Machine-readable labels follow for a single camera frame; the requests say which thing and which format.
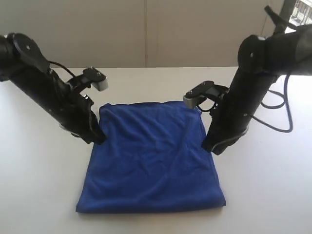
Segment dark window frame post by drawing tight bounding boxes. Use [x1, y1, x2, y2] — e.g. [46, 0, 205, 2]
[279, 0, 296, 22]

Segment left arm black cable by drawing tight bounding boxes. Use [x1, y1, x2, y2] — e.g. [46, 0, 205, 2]
[47, 60, 75, 76]

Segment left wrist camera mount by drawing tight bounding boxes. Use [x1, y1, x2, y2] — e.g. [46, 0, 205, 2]
[67, 67, 108, 93]

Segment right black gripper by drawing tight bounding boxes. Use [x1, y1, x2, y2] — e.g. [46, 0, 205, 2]
[201, 103, 249, 155]

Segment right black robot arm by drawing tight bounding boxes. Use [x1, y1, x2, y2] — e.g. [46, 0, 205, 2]
[202, 25, 312, 155]

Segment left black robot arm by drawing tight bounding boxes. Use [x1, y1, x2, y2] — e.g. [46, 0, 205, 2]
[0, 33, 108, 144]

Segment blue microfibre towel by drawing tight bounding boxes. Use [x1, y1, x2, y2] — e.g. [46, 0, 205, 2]
[76, 101, 226, 214]

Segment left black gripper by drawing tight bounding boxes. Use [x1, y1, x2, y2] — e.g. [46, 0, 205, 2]
[58, 92, 106, 144]

